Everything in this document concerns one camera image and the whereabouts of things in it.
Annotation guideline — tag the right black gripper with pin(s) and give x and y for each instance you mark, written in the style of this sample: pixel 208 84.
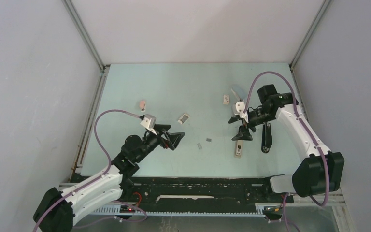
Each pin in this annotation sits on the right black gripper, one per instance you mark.
pixel 244 135

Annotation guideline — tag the light blue stapler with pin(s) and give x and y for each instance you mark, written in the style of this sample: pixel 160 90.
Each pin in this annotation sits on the light blue stapler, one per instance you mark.
pixel 238 92

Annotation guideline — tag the beige black long stapler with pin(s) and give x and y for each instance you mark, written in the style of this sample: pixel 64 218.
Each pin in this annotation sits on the beige black long stapler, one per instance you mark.
pixel 238 149

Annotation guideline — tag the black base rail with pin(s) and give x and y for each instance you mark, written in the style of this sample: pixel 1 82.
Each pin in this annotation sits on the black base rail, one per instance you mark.
pixel 201 195

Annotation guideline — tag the open staple box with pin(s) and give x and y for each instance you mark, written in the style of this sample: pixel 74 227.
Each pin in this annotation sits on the open staple box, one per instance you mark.
pixel 183 118

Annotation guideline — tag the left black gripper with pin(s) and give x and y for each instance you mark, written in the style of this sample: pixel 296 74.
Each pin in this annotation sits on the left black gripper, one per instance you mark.
pixel 174 137

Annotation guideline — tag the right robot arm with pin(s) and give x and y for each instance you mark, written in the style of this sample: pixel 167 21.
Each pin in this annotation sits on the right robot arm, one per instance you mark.
pixel 320 170

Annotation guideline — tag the pink stapler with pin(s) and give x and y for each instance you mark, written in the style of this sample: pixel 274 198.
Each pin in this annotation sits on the pink stapler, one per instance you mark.
pixel 142 105

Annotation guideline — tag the closed white staple box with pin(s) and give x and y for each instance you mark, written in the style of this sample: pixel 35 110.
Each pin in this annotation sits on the closed white staple box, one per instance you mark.
pixel 226 99

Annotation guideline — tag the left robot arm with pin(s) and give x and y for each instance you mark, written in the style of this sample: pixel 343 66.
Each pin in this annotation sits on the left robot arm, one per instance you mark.
pixel 61 210

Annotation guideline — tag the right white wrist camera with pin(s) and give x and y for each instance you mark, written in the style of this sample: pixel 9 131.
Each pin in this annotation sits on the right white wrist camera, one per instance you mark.
pixel 239 109

